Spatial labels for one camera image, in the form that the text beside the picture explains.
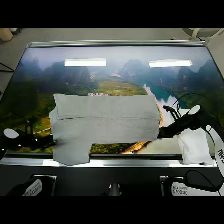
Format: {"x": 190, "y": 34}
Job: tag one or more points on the white garment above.
{"x": 195, "y": 148}

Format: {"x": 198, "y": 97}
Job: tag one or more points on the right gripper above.
{"x": 171, "y": 130}

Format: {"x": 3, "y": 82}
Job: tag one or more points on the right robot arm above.
{"x": 200, "y": 120}

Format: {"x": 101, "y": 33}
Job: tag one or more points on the grey T-shirt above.
{"x": 106, "y": 116}

